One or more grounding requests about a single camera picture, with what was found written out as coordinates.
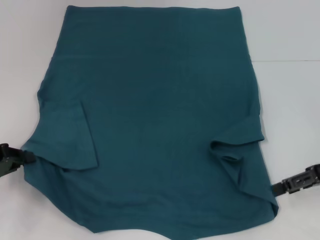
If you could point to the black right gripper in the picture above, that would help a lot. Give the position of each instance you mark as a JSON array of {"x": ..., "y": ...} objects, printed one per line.
[{"x": 313, "y": 176}]

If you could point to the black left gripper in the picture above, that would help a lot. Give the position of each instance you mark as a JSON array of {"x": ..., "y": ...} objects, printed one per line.
[{"x": 8, "y": 158}]

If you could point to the teal blue t-shirt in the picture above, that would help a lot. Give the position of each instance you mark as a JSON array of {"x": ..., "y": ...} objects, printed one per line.
[{"x": 150, "y": 100}]

